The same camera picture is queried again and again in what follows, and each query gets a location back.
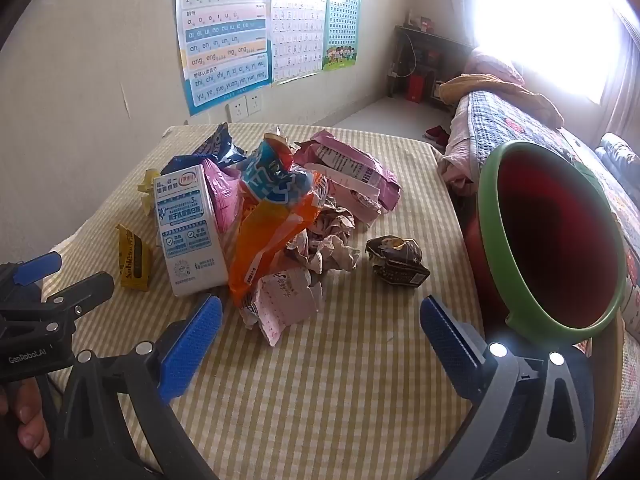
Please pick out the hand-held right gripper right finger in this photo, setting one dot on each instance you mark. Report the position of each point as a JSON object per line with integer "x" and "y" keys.
{"x": 445, "y": 335}

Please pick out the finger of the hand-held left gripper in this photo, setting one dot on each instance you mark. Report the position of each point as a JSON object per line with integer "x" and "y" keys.
{"x": 85, "y": 292}
{"x": 37, "y": 266}

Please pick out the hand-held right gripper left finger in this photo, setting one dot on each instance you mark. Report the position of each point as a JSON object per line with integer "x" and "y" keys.
{"x": 192, "y": 345}

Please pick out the yellow brown wrapper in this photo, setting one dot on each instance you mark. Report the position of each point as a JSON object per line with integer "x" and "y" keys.
{"x": 134, "y": 265}

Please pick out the dark brown candy wrapper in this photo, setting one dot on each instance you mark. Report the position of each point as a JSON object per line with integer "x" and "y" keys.
{"x": 397, "y": 265}

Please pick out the white pink dotted wrapper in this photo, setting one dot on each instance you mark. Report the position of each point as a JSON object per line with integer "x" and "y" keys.
{"x": 280, "y": 305}

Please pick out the white milk carton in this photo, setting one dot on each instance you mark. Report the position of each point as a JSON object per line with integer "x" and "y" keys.
{"x": 187, "y": 230}

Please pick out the small yellow wrapper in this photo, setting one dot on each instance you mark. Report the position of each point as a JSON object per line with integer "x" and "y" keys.
{"x": 148, "y": 185}

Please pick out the orange blue snack bag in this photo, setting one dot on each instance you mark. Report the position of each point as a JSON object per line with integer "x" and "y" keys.
{"x": 265, "y": 230}

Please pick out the red bucket green rim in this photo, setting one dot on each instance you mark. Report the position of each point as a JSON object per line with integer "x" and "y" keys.
{"x": 550, "y": 240}

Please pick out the paper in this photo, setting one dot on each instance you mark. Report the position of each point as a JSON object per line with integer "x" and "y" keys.
{"x": 325, "y": 250}

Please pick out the bright pink snack bag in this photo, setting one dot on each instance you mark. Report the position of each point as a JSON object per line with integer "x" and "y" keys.
{"x": 222, "y": 195}

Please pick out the pink wrapper pile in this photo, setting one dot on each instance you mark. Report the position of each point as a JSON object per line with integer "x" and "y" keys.
{"x": 367, "y": 190}

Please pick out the blue cookie wrapper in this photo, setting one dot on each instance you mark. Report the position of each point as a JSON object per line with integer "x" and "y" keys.
{"x": 217, "y": 147}

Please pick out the pink snack bag white label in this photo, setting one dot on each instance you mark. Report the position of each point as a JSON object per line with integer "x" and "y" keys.
{"x": 350, "y": 160}

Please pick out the person's left hand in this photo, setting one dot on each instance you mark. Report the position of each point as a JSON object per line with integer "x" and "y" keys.
{"x": 30, "y": 425}

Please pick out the pink bed sheet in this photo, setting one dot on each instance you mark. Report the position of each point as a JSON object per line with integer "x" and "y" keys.
{"x": 457, "y": 150}

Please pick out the pink floral quilt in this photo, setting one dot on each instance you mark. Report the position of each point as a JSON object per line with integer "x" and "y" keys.
{"x": 631, "y": 385}

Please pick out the red shoe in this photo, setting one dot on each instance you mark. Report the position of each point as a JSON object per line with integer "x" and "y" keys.
{"x": 435, "y": 131}
{"x": 441, "y": 141}

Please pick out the bed with blue quilt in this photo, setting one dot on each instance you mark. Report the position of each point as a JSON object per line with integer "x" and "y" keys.
{"x": 505, "y": 120}

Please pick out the red bag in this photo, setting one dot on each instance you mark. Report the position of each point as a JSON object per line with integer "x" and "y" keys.
{"x": 419, "y": 87}

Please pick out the mustard blanket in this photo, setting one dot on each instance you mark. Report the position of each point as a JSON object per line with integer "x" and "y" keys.
{"x": 500, "y": 91}

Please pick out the blue folded quilt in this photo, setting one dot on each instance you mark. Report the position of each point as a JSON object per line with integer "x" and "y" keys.
{"x": 617, "y": 152}

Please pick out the pink folded quilt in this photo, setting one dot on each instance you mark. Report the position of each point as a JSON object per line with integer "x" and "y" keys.
{"x": 492, "y": 67}

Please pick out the dark shelf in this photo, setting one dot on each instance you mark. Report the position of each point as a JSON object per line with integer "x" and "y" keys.
{"x": 435, "y": 40}

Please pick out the pink curtain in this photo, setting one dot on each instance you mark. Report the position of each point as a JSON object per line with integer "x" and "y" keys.
{"x": 625, "y": 85}
{"x": 460, "y": 0}

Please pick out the red white small box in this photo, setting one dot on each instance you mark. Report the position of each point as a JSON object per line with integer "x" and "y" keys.
{"x": 424, "y": 22}

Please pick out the window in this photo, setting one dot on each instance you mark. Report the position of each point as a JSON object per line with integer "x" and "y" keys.
{"x": 550, "y": 25}

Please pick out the white wall socket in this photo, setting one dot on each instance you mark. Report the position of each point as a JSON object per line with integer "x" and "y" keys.
{"x": 255, "y": 102}
{"x": 237, "y": 108}

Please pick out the blue letter wall poster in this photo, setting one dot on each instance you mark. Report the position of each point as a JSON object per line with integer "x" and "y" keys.
{"x": 225, "y": 35}

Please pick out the teal chart wall poster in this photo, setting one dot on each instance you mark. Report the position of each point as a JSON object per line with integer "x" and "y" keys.
{"x": 342, "y": 20}

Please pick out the white chart wall poster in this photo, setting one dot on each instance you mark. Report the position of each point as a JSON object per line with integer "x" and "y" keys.
{"x": 297, "y": 25}

